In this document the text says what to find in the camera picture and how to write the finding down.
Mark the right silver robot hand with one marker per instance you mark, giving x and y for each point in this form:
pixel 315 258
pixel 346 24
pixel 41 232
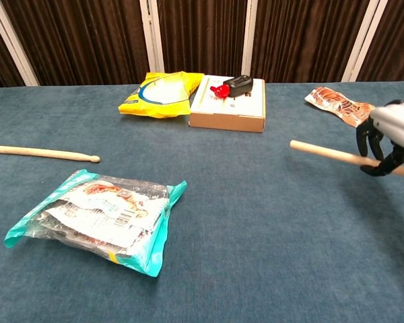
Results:
pixel 397 124

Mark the white partition frame post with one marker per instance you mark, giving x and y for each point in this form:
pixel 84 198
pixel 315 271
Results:
pixel 249 40
pixel 363 43
pixel 17 54
pixel 151 40

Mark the teal clear noodle packet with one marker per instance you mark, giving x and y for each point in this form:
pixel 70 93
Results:
pixel 97 215

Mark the blue table mat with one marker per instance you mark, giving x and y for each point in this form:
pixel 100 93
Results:
pixel 239 218

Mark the wooden drumstick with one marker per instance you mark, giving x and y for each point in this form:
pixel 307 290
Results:
pixel 47 154
pixel 323 150

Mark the orange spouted drink pouch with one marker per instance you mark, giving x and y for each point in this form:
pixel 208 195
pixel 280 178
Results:
pixel 336 104

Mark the dark brown pleated curtain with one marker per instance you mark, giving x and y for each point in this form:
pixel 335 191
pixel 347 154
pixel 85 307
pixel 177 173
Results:
pixel 87 40

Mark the flat white cardboard box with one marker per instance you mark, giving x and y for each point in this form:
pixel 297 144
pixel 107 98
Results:
pixel 229 119

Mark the yellow snack bag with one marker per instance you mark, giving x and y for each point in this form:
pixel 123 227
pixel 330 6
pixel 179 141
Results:
pixel 161 97

